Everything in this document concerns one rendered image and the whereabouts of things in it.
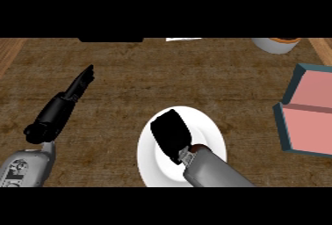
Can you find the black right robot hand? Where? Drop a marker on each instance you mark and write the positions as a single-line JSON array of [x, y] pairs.
[[170, 134]]

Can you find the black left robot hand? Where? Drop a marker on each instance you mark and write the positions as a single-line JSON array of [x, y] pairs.
[[55, 115]]

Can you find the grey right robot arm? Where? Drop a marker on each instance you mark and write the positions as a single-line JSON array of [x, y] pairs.
[[215, 172]]

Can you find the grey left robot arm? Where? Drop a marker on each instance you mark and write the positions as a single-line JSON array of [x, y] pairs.
[[25, 170]]

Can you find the red tomato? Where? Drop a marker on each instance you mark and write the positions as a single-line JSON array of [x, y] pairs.
[[199, 147]]

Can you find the white plate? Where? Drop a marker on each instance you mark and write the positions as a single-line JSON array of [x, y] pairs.
[[149, 158]]

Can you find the teal and pink cardboard box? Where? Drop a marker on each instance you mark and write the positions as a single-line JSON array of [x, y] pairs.
[[313, 129]]

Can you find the black appliance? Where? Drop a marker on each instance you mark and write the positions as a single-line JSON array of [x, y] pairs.
[[109, 39]]

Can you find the white flat object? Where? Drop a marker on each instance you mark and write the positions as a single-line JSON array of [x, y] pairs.
[[182, 39]]

